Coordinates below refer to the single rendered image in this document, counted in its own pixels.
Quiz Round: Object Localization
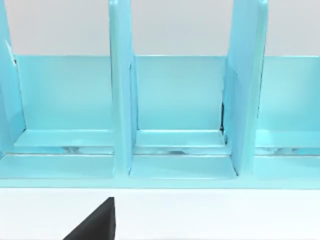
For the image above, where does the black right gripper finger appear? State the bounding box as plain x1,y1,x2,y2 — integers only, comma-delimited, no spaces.
61,196,117,240

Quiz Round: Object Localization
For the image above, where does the light blue rack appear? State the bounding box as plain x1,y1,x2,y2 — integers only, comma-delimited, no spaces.
0,0,320,190

